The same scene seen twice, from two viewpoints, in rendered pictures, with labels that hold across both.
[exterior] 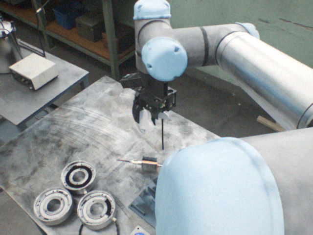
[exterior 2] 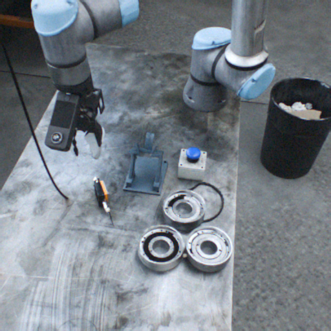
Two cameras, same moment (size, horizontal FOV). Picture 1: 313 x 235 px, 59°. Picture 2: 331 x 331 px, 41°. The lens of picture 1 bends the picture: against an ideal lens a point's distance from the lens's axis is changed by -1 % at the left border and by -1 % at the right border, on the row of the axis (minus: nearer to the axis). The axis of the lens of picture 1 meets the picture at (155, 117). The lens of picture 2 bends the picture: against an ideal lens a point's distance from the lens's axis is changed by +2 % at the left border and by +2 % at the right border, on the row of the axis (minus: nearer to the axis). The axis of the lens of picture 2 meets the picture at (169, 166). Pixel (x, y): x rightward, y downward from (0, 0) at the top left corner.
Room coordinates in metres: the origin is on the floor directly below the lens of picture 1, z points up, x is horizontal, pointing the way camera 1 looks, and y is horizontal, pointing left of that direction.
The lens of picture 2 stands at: (0.76, 0.72, 1.67)
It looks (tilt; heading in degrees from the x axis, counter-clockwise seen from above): 45 degrees down; 237
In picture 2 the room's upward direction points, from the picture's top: 3 degrees clockwise
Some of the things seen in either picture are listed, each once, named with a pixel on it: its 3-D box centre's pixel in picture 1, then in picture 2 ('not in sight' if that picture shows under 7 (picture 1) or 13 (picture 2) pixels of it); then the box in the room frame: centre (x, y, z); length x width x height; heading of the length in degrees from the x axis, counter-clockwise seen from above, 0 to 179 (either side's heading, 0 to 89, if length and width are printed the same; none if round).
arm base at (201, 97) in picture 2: not in sight; (207, 85); (0.04, -0.22, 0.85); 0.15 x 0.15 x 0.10
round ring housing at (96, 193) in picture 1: (97, 210); (183, 210); (0.36, 0.16, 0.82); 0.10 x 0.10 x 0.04
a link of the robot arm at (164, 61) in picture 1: (170, 50); (101, 6); (0.46, -0.03, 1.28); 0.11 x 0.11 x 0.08; 10
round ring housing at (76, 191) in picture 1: (79, 177); (161, 248); (0.47, 0.23, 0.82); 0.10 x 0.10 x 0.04
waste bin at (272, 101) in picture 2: not in sight; (295, 131); (-0.70, -0.40, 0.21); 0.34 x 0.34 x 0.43
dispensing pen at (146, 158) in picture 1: (142, 162); (103, 201); (0.53, 0.04, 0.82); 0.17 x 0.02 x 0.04; 81
